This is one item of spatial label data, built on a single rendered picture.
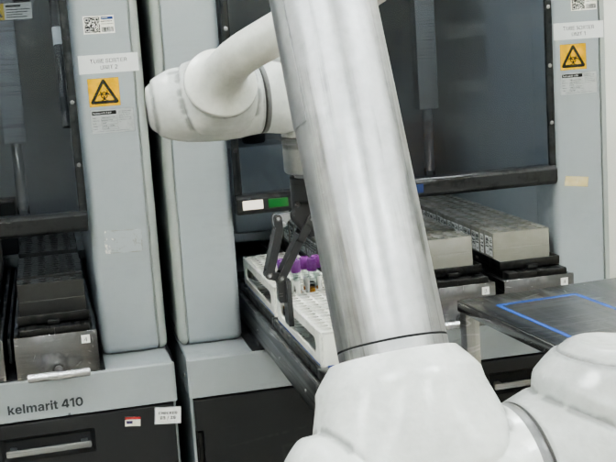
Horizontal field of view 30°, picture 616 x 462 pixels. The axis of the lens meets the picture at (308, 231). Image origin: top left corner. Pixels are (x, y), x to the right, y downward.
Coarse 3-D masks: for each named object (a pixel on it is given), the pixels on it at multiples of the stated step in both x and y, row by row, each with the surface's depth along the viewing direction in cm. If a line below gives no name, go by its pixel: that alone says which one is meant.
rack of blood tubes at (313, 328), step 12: (300, 300) 176; (312, 300) 176; (324, 300) 176; (300, 312) 169; (312, 312) 168; (324, 312) 168; (300, 324) 177; (312, 324) 161; (324, 324) 161; (300, 336) 169; (312, 336) 175; (324, 336) 156; (312, 348) 162; (324, 348) 157; (324, 360) 157; (336, 360) 157
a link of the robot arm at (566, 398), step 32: (576, 352) 102; (608, 352) 100; (544, 384) 102; (576, 384) 99; (608, 384) 98; (544, 416) 99; (576, 416) 99; (608, 416) 98; (576, 448) 97; (608, 448) 97
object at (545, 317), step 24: (552, 288) 193; (576, 288) 191; (600, 288) 190; (480, 312) 181; (504, 312) 179; (528, 312) 178; (552, 312) 177; (576, 312) 176; (600, 312) 175; (528, 336) 166; (552, 336) 163; (480, 360) 189
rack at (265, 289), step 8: (248, 256) 215; (256, 256) 215; (264, 256) 214; (280, 256) 214; (248, 264) 208; (256, 264) 207; (264, 264) 206; (248, 272) 214; (256, 272) 201; (248, 280) 211; (256, 280) 211; (264, 280) 194; (272, 280) 193; (256, 288) 204; (264, 288) 204; (272, 288) 187; (264, 296) 197; (272, 296) 188; (272, 304) 189; (272, 312) 190
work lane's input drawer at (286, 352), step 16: (240, 288) 216; (240, 304) 211; (256, 304) 201; (256, 320) 196; (272, 320) 186; (256, 336) 198; (272, 336) 182; (288, 336) 175; (272, 352) 183; (288, 352) 170; (304, 352) 165; (288, 368) 172; (304, 368) 161; (320, 368) 156; (304, 384) 161; (304, 400) 162
